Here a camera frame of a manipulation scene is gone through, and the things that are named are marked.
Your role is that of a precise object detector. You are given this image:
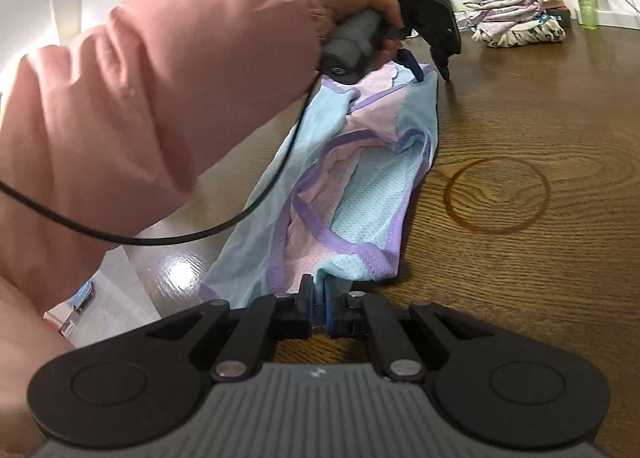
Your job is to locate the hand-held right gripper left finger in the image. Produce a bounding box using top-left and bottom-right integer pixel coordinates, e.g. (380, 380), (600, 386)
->
(145, 274), (321, 384)

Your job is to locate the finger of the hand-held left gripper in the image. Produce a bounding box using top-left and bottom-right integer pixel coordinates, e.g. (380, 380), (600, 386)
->
(394, 49), (427, 85)
(431, 45), (459, 83)

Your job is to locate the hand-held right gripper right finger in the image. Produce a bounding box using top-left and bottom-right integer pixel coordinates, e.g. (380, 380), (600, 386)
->
(322, 278), (493, 384)

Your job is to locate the pink blue mesh vest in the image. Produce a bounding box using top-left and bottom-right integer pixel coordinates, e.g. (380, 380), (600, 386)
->
(199, 63), (441, 309)

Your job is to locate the person's left forearm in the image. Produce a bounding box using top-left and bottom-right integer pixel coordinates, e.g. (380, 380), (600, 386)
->
(0, 0), (335, 289)

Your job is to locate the leaf print folded garment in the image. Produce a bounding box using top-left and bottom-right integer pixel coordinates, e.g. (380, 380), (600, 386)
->
(472, 13), (567, 49)

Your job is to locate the long white power strip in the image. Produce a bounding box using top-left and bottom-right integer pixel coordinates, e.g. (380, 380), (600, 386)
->
(572, 8), (640, 31)

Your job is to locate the white blue cardboard box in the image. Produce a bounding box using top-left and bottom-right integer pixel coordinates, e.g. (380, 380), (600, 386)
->
(45, 280), (96, 339)

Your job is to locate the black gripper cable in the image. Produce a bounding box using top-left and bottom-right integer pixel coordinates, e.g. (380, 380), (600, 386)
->
(0, 69), (323, 246)

